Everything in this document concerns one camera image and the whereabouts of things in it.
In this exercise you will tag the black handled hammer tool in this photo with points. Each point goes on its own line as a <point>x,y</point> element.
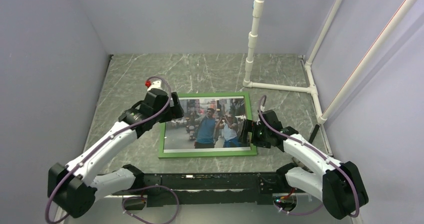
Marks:
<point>314,133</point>

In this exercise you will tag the printed photo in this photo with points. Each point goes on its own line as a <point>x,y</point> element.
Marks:
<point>208,123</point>

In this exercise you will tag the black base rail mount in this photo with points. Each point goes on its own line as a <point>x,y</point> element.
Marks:
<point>264,188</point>

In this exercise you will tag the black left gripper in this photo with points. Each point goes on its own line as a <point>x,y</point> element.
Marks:
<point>173,112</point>

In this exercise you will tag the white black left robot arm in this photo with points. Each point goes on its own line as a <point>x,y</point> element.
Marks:
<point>76,186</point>

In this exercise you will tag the white pvc pipe stand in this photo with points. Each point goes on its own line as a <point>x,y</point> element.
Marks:
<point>338,40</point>

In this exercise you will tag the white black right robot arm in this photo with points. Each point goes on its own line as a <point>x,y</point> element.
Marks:
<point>336,184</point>

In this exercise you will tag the wooden picture frame green inlay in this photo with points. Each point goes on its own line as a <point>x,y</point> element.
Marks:
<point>208,154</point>

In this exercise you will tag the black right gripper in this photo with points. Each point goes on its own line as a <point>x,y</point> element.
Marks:
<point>249,126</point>

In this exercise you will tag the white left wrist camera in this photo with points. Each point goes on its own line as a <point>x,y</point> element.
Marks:
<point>150,85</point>

